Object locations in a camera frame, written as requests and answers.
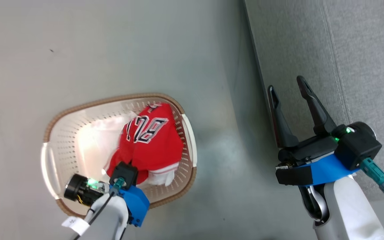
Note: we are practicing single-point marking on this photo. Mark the beige perforated laundry basket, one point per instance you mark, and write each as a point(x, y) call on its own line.
point(75, 140)

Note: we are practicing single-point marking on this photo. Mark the blue right camera mount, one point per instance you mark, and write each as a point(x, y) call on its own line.
point(328, 170)

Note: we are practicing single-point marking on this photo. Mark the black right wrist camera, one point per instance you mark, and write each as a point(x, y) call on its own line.
point(358, 146)

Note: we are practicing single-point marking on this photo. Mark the white paper label tag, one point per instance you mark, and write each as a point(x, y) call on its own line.
point(76, 225)

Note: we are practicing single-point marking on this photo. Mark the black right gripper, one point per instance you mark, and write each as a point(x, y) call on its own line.
point(308, 150)

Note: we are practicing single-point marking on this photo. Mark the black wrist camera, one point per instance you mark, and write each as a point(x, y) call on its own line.
point(358, 146)
point(127, 171)

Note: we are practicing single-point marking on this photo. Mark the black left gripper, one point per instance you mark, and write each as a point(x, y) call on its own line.
point(78, 188)

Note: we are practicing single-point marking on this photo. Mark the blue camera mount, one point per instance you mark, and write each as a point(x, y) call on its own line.
point(137, 203)
point(328, 170)

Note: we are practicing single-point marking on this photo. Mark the red baseball jersey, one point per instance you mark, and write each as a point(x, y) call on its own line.
point(158, 146)

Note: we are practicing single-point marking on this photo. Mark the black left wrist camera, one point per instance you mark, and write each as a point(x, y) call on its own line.
point(127, 171)

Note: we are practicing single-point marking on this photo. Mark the white garment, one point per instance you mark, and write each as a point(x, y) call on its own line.
point(102, 140)

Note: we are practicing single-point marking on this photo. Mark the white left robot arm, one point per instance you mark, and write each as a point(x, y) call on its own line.
point(108, 220)

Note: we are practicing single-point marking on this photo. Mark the grey fabric sofa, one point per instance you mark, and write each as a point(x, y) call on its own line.
point(362, 50)

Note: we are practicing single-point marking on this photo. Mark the blue left camera mount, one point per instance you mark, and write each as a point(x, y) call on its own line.
point(137, 203)

